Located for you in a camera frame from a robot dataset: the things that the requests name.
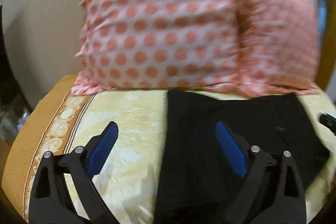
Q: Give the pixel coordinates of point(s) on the pink polka dot pillow left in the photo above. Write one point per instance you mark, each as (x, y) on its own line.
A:
(158, 44)

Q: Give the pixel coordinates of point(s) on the pink polka dot pillow right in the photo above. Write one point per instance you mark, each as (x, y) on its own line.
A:
(278, 49)

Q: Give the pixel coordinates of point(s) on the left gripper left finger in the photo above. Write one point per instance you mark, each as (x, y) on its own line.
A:
(98, 149)

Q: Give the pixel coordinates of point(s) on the black pants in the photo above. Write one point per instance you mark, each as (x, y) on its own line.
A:
(196, 182)

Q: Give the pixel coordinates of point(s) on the pink polka dot pillow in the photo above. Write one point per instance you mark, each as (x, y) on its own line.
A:
(158, 44)
(278, 49)

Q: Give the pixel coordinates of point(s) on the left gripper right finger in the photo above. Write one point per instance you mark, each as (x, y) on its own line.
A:
(231, 150)

